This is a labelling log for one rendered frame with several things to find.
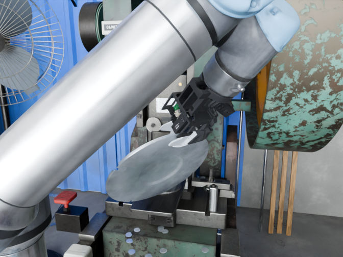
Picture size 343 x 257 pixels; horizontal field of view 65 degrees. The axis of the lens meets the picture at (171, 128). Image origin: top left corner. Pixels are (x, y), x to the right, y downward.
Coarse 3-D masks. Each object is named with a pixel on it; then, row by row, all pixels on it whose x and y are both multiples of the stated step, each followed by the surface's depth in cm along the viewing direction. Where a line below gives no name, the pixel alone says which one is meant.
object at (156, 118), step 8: (184, 72) 98; (176, 80) 91; (184, 80) 90; (168, 88) 92; (176, 88) 92; (184, 88) 91; (160, 96) 94; (168, 96) 93; (152, 104) 95; (160, 104) 94; (168, 104) 94; (152, 112) 96; (160, 112) 95; (168, 112) 94; (152, 120) 95; (160, 120) 96; (168, 120) 95; (152, 128) 96; (152, 136) 95; (160, 136) 94
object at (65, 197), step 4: (64, 192) 96; (68, 192) 96; (72, 192) 96; (76, 192) 96; (56, 196) 93; (60, 196) 93; (64, 196) 93; (68, 196) 93; (72, 196) 94; (76, 196) 96; (56, 200) 91; (60, 200) 91; (64, 200) 91; (68, 200) 91; (64, 204) 94; (68, 204) 95
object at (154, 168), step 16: (144, 144) 59; (160, 144) 60; (192, 144) 67; (128, 160) 59; (144, 160) 62; (160, 160) 67; (176, 160) 71; (192, 160) 74; (112, 176) 62; (128, 176) 65; (144, 176) 70; (160, 176) 74; (176, 176) 78; (112, 192) 67; (128, 192) 71; (144, 192) 76; (160, 192) 81
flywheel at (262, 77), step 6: (264, 72) 115; (258, 78) 115; (264, 78) 114; (258, 84) 114; (264, 84) 112; (258, 90) 112; (264, 90) 110; (258, 96) 110; (264, 96) 108; (258, 102) 107; (258, 108) 106; (258, 114) 105; (258, 120) 104
